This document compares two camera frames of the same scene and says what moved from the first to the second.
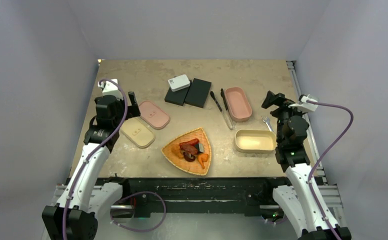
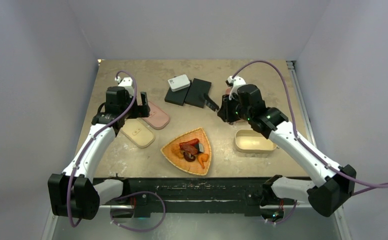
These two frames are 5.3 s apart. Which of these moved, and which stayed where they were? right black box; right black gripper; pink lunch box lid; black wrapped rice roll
Moved: right black gripper
Stayed: pink lunch box lid; right black box; black wrapped rice roll
